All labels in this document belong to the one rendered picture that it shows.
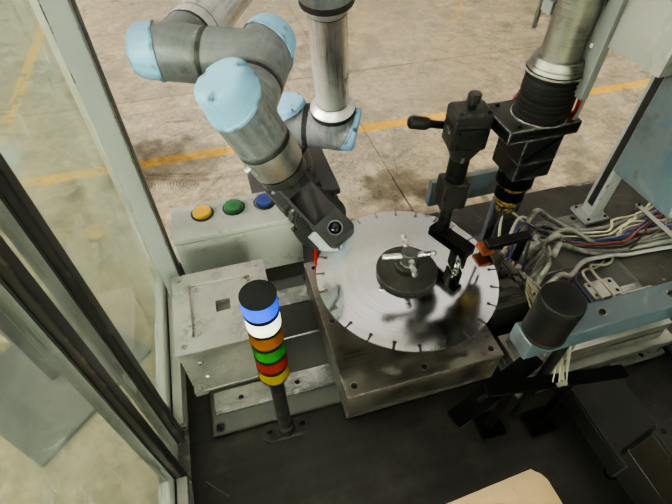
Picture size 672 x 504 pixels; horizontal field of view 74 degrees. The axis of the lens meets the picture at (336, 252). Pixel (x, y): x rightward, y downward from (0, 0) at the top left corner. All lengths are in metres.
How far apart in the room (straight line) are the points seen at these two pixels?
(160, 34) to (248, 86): 0.18
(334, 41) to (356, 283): 0.52
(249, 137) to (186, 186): 2.08
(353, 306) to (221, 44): 0.44
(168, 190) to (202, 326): 1.84
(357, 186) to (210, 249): 1.57
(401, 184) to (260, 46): 1.98
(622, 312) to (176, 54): 0.71
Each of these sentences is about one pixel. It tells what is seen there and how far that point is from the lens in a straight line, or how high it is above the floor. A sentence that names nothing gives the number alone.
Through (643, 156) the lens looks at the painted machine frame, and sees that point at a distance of 0.66.
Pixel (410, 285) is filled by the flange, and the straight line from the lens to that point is 0.80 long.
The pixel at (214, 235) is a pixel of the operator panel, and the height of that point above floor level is 0.89.
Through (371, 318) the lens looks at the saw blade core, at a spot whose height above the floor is 0.95.
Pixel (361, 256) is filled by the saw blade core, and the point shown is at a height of 0.95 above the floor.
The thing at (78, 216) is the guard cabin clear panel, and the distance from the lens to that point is 0.64.
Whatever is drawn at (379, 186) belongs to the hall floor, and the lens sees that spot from 2.51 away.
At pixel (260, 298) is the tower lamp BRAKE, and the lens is 0.53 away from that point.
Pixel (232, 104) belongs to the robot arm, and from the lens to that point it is 0.54.
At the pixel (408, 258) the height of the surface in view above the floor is 1.00.
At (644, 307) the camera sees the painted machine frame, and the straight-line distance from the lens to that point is 0.79.
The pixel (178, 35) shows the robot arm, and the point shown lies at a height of 1.34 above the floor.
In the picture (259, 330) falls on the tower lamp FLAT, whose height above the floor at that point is 1.12.
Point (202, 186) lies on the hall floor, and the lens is 2.61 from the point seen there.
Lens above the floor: 1.58
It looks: 47 degrees down
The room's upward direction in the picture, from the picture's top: straight up
